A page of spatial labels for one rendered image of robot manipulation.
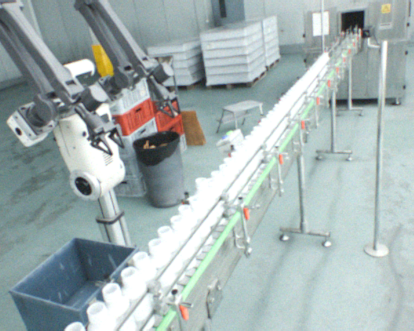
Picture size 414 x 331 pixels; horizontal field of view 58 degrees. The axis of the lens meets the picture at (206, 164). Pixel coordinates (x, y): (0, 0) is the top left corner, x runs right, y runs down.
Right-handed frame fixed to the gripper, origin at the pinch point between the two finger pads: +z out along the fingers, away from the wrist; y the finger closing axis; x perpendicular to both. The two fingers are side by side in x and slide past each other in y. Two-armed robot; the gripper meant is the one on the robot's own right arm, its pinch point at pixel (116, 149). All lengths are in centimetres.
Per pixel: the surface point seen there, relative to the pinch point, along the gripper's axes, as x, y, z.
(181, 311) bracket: -23, -37, 44
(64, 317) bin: 23, -39, 32
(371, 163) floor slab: 30, 280, 140
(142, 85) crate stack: 147, 216, -66
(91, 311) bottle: -18, -51, 29
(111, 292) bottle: -17, -44, 30
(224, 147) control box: 3, 57, 25
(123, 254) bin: 23.9, -8.8, 30.8
